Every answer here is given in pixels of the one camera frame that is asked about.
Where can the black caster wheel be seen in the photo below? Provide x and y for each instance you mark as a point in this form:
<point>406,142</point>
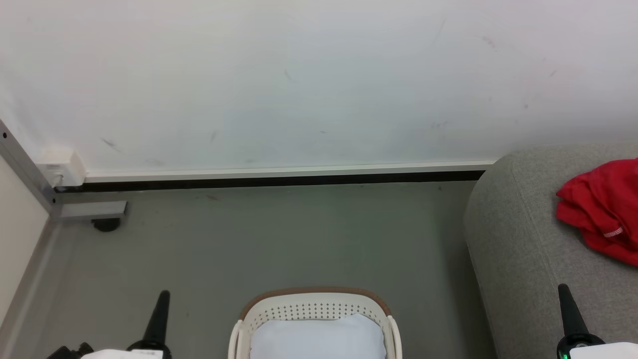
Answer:
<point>105,225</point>

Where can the white wall socket box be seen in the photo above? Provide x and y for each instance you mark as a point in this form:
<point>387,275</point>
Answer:
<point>62,167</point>

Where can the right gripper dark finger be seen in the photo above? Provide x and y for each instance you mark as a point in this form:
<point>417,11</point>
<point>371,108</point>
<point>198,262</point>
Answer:
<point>572,319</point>

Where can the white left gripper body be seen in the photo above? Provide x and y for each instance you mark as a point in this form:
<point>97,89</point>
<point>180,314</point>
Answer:
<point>134,353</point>

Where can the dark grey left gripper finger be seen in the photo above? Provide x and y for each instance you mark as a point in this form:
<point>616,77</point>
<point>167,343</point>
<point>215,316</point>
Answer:
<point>158,321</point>

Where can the red shirt with white stripes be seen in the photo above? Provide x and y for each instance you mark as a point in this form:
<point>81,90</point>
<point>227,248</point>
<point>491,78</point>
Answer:
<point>605,209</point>

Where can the white perforated laundry basket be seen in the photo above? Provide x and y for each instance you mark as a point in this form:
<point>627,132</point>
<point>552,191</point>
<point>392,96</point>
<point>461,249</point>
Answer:
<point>314,304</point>

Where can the white cloth in basket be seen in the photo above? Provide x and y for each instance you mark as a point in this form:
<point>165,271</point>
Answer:
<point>319,339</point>

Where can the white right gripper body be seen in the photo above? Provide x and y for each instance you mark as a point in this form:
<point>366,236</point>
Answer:
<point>598,351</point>

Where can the cream partition panel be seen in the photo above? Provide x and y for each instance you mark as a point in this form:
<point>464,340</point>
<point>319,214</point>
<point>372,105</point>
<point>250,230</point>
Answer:
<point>17,234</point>

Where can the black baseboard strip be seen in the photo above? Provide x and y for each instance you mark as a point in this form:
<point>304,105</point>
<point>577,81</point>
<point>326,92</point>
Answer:
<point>279,180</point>

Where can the grey fabric sofa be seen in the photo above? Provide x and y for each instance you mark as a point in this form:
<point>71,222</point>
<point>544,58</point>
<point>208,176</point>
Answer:
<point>528,239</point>

